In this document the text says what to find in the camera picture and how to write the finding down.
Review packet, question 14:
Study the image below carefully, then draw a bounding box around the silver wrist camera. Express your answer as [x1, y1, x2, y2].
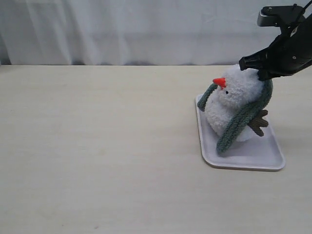
[257, 4, 305, 27]

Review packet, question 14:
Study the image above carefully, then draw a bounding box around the white rectangular plastic tray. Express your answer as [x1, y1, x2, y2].
[195, 107, 286, 172]

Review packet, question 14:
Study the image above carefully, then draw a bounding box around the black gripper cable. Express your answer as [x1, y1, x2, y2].
[284, 0, 310, 37]

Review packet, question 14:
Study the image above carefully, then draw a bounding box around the white plush snowman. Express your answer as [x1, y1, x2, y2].
[204, 64, 264, 137]

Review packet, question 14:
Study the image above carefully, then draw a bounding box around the white backdrop curtain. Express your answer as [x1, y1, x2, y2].
[0, 0, 293, 65]

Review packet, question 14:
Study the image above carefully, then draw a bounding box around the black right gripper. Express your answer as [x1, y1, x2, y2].
[239, 18, 312, 81]

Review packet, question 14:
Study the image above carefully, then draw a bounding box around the green knitted scarf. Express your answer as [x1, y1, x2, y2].
[196, 80, 273, 154]

